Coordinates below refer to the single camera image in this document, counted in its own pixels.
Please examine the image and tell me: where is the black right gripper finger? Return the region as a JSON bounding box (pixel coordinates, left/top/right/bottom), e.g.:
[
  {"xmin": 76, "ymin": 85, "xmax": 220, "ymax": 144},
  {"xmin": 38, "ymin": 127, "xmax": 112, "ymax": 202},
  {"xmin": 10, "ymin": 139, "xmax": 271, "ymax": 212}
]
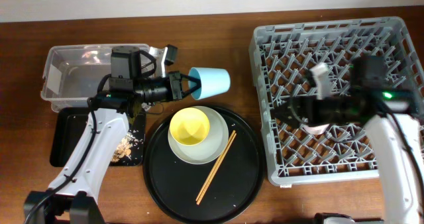
[
  {"xmin": 274, "ymin": 103, "xmax": 293, "ymax": 118},
  {"xmin": 278, "ymin": 117, "xmax": 300, "ymax": 129}
]

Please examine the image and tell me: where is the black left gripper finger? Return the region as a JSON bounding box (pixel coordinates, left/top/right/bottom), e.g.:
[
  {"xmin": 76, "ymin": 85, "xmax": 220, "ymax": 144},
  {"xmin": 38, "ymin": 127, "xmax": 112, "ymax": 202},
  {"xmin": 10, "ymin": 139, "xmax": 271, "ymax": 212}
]
[
  {"xmin": 182, "ymin": 85, "xmax": 201, "ymax": 100},
  {"xmin": 180, "ymin": 74, "xmax": 201, "ymax": 84}
]

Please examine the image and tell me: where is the light blue plastic cup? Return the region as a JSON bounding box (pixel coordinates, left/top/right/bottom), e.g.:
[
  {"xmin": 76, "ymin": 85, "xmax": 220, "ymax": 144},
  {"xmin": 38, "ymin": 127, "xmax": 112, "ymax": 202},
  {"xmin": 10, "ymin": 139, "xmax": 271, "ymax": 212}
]
[{"xmin": 188, "ymin": 68, "xmax": 231, "ymax": 100}]

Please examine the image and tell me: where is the yellow plastic bowl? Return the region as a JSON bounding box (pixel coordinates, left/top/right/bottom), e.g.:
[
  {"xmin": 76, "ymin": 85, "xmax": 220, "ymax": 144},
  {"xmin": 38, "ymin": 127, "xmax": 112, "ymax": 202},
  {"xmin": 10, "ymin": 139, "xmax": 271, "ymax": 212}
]
[{"xmin": 170, "ymin": 107, "xmax": 210, "ymax": 146}]

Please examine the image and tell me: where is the pink plastic cup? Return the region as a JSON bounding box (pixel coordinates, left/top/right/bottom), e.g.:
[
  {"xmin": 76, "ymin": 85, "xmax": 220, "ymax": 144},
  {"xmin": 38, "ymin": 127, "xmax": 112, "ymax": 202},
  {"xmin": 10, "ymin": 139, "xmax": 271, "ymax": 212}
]
[{"xmin": 303, "ymin": 124, "xmax": 329, "ymax": 135}]

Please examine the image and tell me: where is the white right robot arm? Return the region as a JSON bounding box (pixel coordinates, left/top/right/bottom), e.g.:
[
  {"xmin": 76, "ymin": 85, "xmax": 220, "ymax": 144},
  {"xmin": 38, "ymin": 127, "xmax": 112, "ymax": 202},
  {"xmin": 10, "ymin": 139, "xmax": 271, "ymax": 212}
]
[{"xmin": 271, "ymin": 56, "xmax": 423, "ymax": 223}]

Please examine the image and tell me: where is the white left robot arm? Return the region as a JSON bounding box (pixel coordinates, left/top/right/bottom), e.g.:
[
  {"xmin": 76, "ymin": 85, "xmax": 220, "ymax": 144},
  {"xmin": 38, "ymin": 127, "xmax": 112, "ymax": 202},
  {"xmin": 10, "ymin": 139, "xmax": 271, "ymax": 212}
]
[{"xmin": 24, "ymin": 46, "xmax": 201, "ymax": 223}]

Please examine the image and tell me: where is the grey plastic dishwasher rack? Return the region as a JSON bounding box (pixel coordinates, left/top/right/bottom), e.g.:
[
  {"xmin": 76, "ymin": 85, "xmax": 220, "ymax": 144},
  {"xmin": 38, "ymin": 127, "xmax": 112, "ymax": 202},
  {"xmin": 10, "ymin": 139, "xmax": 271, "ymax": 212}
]
[{"xmin": 248, "ymin": 17, "xmax": 423, "ymax": 188}]

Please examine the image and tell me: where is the clear plastic waste bin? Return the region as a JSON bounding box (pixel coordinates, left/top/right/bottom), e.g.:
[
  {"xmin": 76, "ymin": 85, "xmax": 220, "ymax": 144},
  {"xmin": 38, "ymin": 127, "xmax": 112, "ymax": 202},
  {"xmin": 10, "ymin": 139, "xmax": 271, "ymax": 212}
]
[{"xmin": 40, "ymin": 43, "xmax": 166, "ymax": 113}]

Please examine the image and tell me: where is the black rectangular waste tray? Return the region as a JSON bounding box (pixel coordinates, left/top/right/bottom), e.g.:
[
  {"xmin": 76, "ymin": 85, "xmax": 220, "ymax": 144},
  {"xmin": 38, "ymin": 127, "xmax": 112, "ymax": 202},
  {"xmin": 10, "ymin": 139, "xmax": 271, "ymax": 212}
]
[{"xmin": 50, "ymin": 107, "xmax": 146, "ymax": 167}]

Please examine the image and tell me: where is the peanut shells and rice pile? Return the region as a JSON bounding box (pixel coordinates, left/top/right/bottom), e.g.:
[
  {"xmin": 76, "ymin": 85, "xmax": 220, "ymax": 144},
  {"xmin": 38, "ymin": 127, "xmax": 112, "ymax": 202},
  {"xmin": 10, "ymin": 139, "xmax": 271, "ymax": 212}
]
[{"xmin": 111, "ymin": 133, "xmax": 140, "ymax": 163}]

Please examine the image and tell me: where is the round black serving tray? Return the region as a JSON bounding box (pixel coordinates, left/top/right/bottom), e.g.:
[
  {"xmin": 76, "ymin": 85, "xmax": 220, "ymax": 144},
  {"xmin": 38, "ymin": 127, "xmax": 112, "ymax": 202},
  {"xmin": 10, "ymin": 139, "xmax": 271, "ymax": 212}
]
[{"xmin": 143, "ymin": 106, "xmax": 265, "ymax": 223}]

